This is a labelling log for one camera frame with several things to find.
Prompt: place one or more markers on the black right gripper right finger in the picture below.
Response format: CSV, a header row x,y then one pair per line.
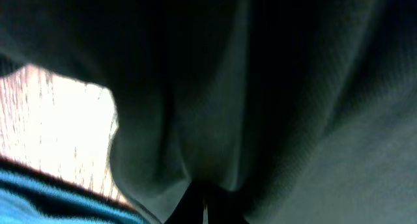
x,y
222,209

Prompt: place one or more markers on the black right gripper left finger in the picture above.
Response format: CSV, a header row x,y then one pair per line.
x,y
190,208

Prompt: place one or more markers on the blue polo shirt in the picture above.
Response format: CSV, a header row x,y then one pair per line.
x,y
304,110

